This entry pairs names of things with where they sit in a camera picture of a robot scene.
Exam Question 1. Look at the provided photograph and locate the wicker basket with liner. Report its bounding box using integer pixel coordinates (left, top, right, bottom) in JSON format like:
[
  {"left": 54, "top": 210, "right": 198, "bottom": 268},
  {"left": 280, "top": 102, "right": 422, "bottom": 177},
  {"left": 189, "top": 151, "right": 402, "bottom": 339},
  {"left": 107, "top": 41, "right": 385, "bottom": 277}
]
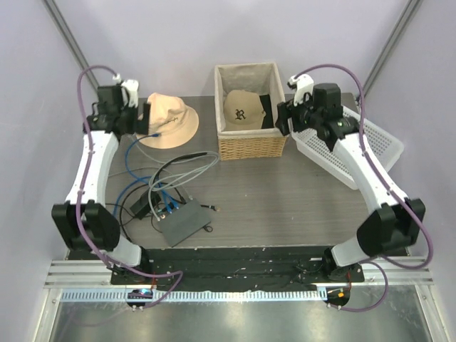
[{"left": 214, "top": 62, "right": 286, "bottom": 161}]

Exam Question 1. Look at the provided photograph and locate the white perforated plastic basket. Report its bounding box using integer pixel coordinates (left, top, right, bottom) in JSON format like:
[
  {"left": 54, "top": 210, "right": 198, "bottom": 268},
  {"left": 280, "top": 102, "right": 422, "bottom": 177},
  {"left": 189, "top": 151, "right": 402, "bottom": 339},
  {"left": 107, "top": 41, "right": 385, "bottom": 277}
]
[{"left": 294, "top": 105, "right": 405, "bottom": 190}]

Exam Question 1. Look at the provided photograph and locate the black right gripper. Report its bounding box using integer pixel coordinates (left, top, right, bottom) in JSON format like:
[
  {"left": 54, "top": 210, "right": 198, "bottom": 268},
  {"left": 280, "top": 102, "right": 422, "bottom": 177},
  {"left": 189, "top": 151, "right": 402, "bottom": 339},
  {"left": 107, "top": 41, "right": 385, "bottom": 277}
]
[{"left": 277, "top": 89, "right": 323, "bottom": 136}]

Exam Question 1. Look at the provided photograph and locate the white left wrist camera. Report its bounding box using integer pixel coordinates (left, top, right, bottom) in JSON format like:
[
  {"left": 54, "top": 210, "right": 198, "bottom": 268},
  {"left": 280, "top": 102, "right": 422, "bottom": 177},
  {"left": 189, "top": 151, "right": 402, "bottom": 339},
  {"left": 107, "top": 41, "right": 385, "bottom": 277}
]
[{"left": 113, "top": 73, "right": 140, "bottom": 108}]

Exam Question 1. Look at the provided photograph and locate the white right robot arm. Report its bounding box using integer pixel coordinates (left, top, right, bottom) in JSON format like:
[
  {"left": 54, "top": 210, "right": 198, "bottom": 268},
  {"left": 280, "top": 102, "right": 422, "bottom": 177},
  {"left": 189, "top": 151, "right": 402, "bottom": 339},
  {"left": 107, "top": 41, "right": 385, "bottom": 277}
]
[{"left": 276, "top": 78, "right": 425, "bottom": 281}]

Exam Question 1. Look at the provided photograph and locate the tan baseball cap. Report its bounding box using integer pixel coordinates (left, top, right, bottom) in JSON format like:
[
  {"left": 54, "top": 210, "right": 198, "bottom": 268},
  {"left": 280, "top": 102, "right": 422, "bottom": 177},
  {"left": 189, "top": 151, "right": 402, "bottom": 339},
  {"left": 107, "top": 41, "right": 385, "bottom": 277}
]
[{"left": 223, "top": 90, "right": 265, "bottom": 131}]

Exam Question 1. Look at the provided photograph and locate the aluminium frame rail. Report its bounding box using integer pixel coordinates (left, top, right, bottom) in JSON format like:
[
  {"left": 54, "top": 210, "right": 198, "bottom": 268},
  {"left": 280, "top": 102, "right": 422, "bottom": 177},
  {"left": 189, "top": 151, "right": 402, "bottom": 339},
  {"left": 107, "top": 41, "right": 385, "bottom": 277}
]
[{"left": 44, "top": 259, "right": 433, "bottom": 306}]

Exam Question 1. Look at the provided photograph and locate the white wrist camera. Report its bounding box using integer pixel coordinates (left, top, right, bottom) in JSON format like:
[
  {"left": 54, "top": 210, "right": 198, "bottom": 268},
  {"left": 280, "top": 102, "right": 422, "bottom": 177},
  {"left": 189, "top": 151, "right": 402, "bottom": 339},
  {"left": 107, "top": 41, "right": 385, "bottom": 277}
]
[
  {"left": 287, "top": 74, "right": 314, "bottom": 106},
  {"left": 113, "top": 73, "right": 140, "bottom": 108}
]

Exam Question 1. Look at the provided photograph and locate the dark grey network switch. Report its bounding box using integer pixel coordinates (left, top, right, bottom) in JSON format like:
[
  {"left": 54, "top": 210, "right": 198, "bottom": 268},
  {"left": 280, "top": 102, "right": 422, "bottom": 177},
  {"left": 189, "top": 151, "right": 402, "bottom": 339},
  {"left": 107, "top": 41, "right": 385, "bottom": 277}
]
[{"left": 157, "top": 199, "right": 211, "bottom": 247}]

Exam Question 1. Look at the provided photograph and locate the black power adapter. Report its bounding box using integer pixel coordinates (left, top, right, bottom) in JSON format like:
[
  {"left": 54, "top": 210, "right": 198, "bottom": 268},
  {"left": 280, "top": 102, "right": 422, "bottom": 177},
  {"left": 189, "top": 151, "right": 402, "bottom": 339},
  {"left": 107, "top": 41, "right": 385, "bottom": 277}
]
[{"left": 130, "top": 191, "right": 161, "bottom": 219}]

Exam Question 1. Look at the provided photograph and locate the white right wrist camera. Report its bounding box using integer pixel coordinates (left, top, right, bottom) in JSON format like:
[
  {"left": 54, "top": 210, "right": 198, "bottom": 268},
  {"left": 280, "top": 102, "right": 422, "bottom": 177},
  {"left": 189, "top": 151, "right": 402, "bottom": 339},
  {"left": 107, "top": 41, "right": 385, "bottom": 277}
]
[{"left": 287, "top": 74, "right": 314, "bottom": 106}]

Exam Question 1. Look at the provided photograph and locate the beige bucket hat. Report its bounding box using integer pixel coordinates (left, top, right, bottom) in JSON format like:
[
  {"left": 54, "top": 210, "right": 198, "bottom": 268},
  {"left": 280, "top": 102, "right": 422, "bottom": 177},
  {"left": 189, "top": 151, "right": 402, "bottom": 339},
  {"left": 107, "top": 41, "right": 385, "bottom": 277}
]
[{"left": 136, "top": 93, "right": 200, "bottom": 150}]

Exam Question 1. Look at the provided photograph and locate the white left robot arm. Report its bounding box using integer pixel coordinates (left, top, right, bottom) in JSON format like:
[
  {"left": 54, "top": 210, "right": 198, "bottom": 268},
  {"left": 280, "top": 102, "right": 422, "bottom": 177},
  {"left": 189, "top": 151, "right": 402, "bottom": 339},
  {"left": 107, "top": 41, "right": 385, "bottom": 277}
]
[{"left": 51, "top": 80, "right": 152, "bottom": 284}]

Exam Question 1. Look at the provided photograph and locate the grey ethernet cable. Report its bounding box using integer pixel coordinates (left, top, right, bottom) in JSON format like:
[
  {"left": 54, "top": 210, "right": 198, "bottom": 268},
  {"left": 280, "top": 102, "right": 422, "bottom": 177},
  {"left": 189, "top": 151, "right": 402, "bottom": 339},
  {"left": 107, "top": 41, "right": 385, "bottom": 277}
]
[{"left": 135, "top": 142, "right": 220, "bottom": 218}]

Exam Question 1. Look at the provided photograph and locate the black cloth in basket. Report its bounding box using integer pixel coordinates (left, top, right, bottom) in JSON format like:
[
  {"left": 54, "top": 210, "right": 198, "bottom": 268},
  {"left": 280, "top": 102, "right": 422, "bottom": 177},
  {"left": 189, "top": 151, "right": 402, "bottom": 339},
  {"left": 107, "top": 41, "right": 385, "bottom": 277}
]
[{"left": 259, "top": 94, "right": 274, "bottom": 129}]

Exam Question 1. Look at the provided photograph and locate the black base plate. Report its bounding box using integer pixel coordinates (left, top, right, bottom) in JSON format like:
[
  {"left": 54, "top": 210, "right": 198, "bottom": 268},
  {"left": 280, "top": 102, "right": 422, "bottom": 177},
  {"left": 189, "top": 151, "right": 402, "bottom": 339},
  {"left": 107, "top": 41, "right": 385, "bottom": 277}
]
[{"left": 67, "top": 245, "right": 410, "bottom": 286}]

